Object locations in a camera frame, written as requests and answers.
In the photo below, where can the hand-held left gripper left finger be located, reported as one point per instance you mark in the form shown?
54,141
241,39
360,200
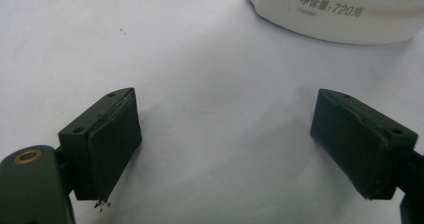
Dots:
106,144

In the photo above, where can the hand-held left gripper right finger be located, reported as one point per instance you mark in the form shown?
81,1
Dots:
360,144

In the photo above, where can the white bottle with blue pump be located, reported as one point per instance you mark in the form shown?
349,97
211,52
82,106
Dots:
333,24

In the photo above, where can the white table mat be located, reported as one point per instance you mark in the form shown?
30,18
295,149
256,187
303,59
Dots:
200,67

